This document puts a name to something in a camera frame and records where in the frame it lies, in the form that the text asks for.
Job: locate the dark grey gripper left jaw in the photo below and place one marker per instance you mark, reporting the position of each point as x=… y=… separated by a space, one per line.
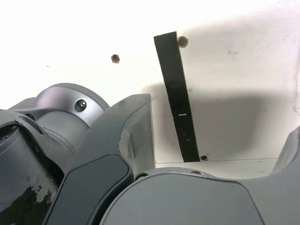
x=100 y=164

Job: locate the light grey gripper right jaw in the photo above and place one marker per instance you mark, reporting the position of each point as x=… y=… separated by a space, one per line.
x=187 y=201

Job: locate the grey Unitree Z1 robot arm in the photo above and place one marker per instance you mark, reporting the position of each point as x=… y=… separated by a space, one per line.
x=21 y=164

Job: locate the black tape strip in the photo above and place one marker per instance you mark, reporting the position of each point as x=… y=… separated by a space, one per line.
x=178 y=98

